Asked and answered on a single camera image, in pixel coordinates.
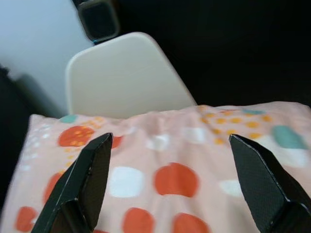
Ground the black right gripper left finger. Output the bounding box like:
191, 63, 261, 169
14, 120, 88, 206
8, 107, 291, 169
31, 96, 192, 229
30, 132, 114, 233

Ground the dark grey rounded square object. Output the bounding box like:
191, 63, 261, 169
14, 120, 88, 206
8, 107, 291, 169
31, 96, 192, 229
72, 0, 121, 46

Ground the pink dotted pillow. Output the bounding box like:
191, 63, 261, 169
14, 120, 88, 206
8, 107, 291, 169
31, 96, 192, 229
0, 103, 311, 233

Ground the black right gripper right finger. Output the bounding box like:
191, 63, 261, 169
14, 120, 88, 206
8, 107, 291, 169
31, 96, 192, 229
228, 133, 311, 233

